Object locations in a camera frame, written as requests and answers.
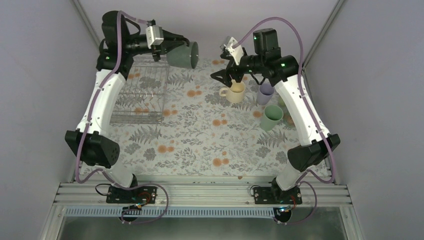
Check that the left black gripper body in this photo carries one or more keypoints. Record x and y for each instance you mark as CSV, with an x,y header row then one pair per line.
x,y
155,50

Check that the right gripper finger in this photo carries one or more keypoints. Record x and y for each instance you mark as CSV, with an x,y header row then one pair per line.
x,y
222,76
235,54

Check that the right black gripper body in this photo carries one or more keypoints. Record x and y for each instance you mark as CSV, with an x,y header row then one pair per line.
x,y
256,60

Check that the cream mug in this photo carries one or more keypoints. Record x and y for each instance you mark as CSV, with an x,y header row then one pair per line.
x,y
235,93

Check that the dark grey-green mug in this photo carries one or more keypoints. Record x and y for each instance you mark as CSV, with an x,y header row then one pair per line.
x,y
184,56

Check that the lilac cup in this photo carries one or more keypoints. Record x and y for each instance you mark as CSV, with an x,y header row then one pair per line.
x,y
264,93

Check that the mint green cup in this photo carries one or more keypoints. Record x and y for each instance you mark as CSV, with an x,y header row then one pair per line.
x,y
272,115

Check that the floral patterned mug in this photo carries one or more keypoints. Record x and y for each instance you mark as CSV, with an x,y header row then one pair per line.
x,y
288,121

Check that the yellow-green mug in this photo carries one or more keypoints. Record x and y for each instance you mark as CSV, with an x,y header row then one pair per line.
x,y
281,102

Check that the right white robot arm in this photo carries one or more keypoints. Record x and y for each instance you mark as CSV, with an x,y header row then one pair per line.
x,y
283,74

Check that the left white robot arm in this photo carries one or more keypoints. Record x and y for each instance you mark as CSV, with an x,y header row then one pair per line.
x,y
124,38

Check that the floral tablecloth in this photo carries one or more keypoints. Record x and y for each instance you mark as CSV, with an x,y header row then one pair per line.
x,y
203,134

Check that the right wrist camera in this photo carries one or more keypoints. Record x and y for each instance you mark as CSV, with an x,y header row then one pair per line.
x,y
230,41

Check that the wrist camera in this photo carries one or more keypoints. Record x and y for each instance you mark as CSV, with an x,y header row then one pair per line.
x,y
230,41
154,34

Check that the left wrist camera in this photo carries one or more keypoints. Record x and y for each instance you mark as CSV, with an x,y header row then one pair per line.
x,y
154,34

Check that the wire dish rack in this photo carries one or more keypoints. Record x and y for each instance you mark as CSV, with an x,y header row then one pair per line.
x,y
142,98

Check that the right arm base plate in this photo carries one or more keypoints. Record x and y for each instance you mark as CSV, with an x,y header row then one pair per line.
x,y
272,196

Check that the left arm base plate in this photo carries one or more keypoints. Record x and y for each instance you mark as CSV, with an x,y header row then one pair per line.
x,y
140,196

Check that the aluminium rail frame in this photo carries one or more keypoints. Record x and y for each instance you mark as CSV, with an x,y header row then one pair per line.
x,y
196,196

